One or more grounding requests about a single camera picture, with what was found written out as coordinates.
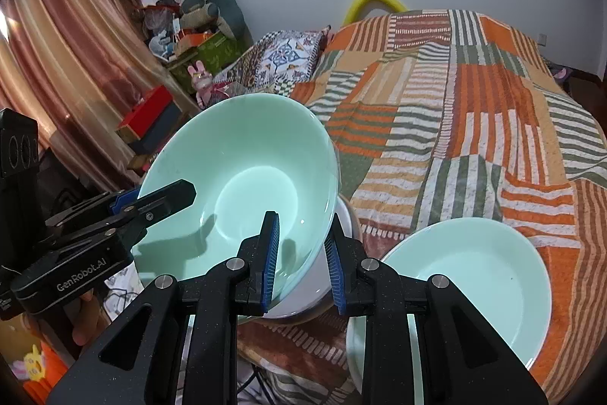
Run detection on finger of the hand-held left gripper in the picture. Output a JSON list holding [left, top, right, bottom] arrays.
[[52, 180, 196, 251], [45, 191, 138, 228]]

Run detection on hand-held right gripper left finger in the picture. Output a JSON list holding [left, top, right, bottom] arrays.
[[47, 210, 281, 405]]

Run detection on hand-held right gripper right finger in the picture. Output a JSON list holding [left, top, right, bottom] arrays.
[[323, 215, 548, 405]]

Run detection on white bowl with dark spots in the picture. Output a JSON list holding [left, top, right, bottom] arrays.
[[266, 195, 364, 319]]

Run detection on pink bowl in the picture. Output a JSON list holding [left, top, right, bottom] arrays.
[[236, 215, 366, 329]]

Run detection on mint green bowl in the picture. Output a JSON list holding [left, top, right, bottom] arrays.
[[130, 94, 340, 315]]

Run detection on mint green plate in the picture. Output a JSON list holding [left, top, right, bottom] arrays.
[[345, 217, 552, 391]]

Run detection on person's left hand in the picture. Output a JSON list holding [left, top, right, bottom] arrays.
[[71, 290, 104, 346]]

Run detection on dark box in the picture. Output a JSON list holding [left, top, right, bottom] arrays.
[[128, 101, 183, 156]]

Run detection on red box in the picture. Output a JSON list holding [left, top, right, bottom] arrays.
[[116, 85, 174, 140]]

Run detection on orange cloth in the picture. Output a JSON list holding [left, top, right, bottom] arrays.
[[26, 336, 69, 401]]

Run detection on pink bunny toy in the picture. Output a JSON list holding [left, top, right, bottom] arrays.
[[187, 61, 214, 109]]

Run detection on green cardboard box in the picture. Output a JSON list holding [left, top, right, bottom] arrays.
[[168, 30, 238, 88]]

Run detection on pile of toys and bags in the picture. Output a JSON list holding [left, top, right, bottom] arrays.
[[140, 0, 186, 64]]

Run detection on striped brown curtain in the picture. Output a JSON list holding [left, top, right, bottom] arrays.
[[0, 0, 190, 197]]

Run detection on patterned pillow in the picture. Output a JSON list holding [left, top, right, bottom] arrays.
[[213, 29, 333, 97]]

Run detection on striped patchwork blanket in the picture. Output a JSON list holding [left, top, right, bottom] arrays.
[[234, 9, 607, 405]]

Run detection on purple bag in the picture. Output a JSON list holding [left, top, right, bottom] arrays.
[[545, 58, 577, 93]]

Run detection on black cable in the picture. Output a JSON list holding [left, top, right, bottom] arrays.
[[239, 360, 273, 405]]

